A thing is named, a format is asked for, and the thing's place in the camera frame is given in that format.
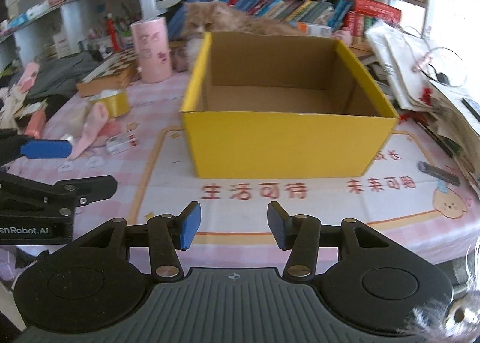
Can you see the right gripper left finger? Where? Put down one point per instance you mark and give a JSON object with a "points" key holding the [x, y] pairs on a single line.
{"points": [[166, 235]]}

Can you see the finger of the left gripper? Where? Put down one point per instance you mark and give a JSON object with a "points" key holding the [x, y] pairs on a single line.
{"points": [[14, 146], [88, 190]]}

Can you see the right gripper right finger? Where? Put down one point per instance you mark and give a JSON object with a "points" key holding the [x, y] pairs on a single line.
{"points": [[301, 235]]}

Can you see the small white box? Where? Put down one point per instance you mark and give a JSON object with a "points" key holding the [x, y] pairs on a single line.
{"points": [[121, 143]]}

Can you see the pink fuzzy sock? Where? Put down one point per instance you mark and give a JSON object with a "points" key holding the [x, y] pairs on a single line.
{"points": [[97, 128]]}

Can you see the yellow tape roll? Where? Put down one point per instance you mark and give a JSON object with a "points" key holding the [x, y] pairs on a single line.
{"points": [[115, 100]]}

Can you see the pink checkered tablecloth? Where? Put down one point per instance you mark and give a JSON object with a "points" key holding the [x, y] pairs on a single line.
{"points": [[156, 176]]}

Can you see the grey cloth pile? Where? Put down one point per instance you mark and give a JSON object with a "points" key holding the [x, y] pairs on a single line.
{"points": [[61, 76]]}

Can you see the wooden chess board box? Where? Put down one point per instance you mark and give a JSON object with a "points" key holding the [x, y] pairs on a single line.
{"points": [[116, 72]]}

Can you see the yellow cardboard box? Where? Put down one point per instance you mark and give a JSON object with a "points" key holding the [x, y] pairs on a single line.
{"points": [[273, 107]]}

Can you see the black utility knife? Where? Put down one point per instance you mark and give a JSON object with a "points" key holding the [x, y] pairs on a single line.
{"points": [[438, 173]]}

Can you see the pink sticker cylinder container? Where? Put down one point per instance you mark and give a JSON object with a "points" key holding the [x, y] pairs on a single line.
{"points": [[152, 50]]}

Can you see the pile of bags and papers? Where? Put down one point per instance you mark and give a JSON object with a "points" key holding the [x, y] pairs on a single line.
{"points": [[431, 80]]}

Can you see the pink pig plush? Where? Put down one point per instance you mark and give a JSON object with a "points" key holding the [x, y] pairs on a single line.
{"points": [[344, 36]]}

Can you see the orange white fluffy cat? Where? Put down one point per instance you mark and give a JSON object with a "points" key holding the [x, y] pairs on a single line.
{"points": [[202, 17]]}

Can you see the red dictionary book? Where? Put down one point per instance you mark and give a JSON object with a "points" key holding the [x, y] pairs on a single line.
{"points": [[377, 10]]}

